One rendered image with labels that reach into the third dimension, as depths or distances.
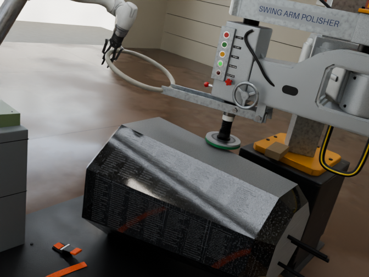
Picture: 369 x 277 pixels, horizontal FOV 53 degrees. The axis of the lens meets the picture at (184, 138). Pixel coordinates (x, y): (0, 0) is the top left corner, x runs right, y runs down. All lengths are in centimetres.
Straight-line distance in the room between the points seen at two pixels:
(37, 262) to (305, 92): 182
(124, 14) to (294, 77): 110
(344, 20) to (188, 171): 105
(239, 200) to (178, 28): 900
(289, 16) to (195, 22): 832
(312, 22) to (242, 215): 97
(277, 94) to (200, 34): 813
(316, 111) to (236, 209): 63
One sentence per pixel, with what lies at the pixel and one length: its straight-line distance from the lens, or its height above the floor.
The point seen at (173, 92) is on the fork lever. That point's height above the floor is 108.
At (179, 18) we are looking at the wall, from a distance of 1063.
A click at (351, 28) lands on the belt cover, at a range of 193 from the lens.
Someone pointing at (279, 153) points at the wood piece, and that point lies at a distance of 245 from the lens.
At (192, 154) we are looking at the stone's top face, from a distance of 208.
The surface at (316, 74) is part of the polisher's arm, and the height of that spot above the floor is 141.
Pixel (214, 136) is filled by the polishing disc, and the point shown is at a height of 89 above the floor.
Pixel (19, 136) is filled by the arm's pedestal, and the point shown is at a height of 77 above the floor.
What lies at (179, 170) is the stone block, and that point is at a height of 77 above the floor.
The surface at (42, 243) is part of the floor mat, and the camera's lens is 266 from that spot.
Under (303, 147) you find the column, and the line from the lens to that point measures 267.
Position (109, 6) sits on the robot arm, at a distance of 256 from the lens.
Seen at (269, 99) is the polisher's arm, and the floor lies 122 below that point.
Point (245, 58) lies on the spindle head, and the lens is 204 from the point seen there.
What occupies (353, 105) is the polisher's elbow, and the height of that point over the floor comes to 131.
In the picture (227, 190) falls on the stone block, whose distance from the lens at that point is 192.
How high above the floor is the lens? 167
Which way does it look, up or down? 21 degrees down
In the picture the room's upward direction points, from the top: 11 degrees clockwise
